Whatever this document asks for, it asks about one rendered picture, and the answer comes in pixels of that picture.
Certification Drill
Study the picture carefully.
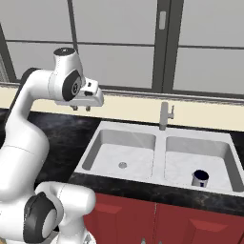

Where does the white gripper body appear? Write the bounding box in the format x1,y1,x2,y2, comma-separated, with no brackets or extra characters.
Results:
54,87,105,108

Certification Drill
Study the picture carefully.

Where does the grey sink tap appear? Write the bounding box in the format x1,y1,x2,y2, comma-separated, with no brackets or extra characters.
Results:
158,101,175,132

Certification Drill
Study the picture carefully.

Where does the white double basin sink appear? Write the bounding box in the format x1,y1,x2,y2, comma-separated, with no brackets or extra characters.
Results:
73,120,244,198

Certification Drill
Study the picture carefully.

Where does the pale grey window latch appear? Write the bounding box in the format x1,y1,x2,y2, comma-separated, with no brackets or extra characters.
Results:
158,10,168,31

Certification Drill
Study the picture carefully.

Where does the red cupboard door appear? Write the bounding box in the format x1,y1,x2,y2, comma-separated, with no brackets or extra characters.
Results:
154,202,244,244
83,192,157,244

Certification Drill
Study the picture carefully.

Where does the white mug with dark inside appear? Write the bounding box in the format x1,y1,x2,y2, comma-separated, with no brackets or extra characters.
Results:
191,169,211,188

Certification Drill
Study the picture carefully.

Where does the window with dark grey frame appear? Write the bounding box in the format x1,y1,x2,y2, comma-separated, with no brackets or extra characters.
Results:
0,0,244,96

